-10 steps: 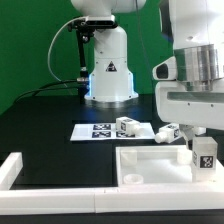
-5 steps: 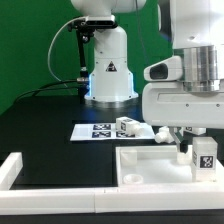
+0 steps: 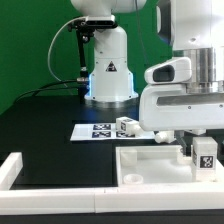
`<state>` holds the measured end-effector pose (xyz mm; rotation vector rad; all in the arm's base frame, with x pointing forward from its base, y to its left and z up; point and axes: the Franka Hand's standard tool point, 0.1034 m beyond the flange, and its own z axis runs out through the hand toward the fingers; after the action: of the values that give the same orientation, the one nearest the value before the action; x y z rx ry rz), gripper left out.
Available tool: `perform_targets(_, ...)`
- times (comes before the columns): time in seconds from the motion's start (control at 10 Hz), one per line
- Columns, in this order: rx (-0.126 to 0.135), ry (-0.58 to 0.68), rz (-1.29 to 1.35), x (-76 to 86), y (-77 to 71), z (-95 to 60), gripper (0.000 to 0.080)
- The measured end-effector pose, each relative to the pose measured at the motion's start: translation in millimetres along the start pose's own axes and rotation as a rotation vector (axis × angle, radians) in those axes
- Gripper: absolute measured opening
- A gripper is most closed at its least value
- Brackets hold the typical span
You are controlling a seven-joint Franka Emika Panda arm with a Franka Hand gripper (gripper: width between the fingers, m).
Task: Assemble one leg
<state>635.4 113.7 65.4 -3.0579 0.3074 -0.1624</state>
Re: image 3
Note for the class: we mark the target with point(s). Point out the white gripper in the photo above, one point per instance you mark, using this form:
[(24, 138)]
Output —
[(169, 107)]

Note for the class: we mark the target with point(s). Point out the white square tabletop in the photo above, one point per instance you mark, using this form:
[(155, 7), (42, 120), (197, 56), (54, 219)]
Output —
[(160, 176)]

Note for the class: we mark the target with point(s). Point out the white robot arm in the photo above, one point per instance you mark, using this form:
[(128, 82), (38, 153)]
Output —
[(193, 28)]

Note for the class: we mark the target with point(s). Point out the white tag sheet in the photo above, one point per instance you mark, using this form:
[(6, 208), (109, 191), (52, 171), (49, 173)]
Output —
[(103, 131)]

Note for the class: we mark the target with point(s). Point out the white U-shaped fence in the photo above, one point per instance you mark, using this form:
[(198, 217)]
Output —
[(62, 201)]

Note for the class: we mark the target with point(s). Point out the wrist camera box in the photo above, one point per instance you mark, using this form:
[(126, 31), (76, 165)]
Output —
[(175, 70)]

